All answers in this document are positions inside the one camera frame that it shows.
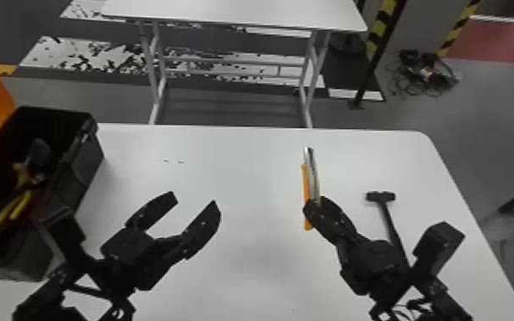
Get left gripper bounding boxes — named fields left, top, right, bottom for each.
left=100, top=190, right=223, bottom=292

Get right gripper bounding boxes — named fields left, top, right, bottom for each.
left=301, top=195, right=413, bottom=298

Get orange and silver hand tool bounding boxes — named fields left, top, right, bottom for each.
left=300, top=145, right=323, bottom=232

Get black hammer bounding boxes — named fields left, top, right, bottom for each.
left=365, top=190, right=410, bottom=262

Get yellow pliers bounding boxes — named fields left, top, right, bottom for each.
left=0, top=156, right=46, bottom=228

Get white side table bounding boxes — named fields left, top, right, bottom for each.
left=59, top=0, right=369, bottom=130

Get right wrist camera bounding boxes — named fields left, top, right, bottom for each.
left=411, top=220, right=467, bottom=280

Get black cable bundle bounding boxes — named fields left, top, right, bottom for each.
left=383, top=47, right=461, bottom=99

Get yellow black striped post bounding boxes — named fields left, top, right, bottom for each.
left=435, top=0, right=482, bottom=58
left=352, top=0, right=409, bottom=110

